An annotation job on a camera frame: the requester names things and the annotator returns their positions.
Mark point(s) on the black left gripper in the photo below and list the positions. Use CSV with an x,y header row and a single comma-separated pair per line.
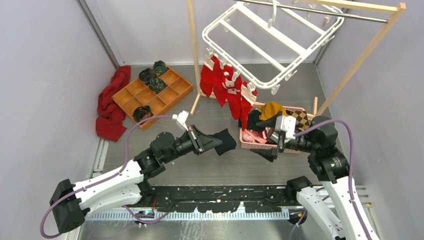
x,y
200,141

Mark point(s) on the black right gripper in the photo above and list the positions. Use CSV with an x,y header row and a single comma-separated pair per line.
x,y
268,153

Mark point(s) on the black sock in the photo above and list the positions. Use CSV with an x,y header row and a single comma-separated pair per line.
x,y
228,142

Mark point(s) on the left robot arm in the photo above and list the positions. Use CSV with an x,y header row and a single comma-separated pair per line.
x,y
72,203

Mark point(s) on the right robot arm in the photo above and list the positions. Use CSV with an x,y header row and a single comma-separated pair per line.
x,y
332,169

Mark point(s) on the white clip sock hanger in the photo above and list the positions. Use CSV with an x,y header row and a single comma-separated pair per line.
x,y
251,60

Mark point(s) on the metal hanger rod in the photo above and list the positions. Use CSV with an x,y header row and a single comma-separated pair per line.
x,y
315,11

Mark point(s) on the pink sock in basket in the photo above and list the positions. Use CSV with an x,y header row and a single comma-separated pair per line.
x,y
252,136

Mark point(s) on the dark sock in basket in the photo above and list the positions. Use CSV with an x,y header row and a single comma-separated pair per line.
x,y
252,119

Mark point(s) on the pink laundry basket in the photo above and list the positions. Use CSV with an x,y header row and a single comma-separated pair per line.
x,y
269,134

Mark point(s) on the brown yellow argyle sock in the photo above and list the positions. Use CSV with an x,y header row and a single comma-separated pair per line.
x,y
302,120

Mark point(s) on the red snowflake christmas sock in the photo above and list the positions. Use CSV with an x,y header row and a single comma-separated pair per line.
x,y
207,74

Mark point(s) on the red santa christmas sock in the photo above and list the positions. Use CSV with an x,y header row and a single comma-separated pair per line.
x,y
219,79

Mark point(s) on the rolled dark patterned sock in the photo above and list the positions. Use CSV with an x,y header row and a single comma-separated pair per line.
x,y
141,113
146,75
157,85
160,67

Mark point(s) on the orange wooden compartment tray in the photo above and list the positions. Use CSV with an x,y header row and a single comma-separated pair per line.
x,y
137,94

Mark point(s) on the red cloth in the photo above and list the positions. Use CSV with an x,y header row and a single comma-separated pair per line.
x,y
109,123

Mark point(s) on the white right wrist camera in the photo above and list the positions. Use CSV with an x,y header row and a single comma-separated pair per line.
x,y
286,126

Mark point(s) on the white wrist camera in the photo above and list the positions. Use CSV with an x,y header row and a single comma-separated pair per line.
x,y
286,126
181,119

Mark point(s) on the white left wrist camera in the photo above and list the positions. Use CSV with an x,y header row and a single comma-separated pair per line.
x,y
181,119

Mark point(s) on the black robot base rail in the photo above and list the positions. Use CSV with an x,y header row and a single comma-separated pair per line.
x,y
218,198

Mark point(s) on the wooden clothes rack frame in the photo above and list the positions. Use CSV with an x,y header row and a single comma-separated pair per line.
x,y
264,17

